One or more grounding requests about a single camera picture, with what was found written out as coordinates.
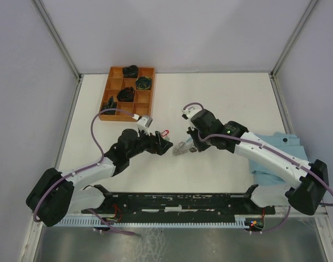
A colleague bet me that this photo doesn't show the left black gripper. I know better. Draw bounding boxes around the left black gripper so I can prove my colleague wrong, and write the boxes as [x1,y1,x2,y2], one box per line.
[127,128,173,159]

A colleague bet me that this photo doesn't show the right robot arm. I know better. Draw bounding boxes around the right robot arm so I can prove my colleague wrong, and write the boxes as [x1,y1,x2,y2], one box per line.
[182,106,329,216]

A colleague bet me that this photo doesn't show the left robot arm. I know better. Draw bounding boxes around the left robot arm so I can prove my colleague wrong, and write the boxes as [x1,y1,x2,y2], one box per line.
[26,129,173,227]

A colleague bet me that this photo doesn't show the red tag key right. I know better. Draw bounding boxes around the red tag key right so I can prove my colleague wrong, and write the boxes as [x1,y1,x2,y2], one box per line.
[161,129,169,137]

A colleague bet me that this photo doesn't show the black rolled belt middle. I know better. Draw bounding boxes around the black rolled belt middle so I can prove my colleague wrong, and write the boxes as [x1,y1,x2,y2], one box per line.
[117,87,135,103]

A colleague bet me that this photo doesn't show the black green rolled belt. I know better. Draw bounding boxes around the black green rolled belt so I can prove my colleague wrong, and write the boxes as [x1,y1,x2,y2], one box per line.
[100,96,117,115]

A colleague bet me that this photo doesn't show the wooden compartment tray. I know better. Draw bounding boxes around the wooden compartment tray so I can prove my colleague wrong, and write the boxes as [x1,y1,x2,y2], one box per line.
[99,65,155,122]

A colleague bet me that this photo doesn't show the green blue rolled belt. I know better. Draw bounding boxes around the green blue rolled belt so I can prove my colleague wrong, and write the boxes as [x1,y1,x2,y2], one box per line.
[135,76,152,91]

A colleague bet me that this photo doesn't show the light blue cloth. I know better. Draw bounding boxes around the light blue cloth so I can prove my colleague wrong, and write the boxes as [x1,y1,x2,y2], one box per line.
[249,132,308,186]

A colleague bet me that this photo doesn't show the black rolled belt top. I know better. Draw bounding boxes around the black rolled belt top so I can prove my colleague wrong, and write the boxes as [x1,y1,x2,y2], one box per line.
[122,65,139,79]

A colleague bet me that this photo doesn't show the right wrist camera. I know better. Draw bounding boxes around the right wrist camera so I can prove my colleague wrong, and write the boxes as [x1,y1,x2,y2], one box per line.
[182,105,202,120]

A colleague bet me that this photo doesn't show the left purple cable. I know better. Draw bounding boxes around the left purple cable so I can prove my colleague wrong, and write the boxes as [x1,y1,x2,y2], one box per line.
[34,108,140,235]

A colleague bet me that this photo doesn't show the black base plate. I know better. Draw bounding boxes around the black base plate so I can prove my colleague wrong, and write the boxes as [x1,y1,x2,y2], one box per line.
[94,192,276,224]

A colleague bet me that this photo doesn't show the right aluminium frame post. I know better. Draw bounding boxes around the right aluminium frame post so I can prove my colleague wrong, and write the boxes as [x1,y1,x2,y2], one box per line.
[270,0,320,77]

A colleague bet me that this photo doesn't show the aluminium frame post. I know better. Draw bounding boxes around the aluminium frame post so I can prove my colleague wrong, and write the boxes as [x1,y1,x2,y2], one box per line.
[32,0,82,80]
[270,0,320,77]

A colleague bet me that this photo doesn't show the white cable duct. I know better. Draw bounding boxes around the white cable duct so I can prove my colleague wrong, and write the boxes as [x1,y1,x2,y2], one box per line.
[57,215,251,227]

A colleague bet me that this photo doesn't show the left aluminium frame post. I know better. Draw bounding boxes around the left aluminium frame post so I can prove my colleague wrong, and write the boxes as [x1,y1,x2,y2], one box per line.
[32,0,82,80]

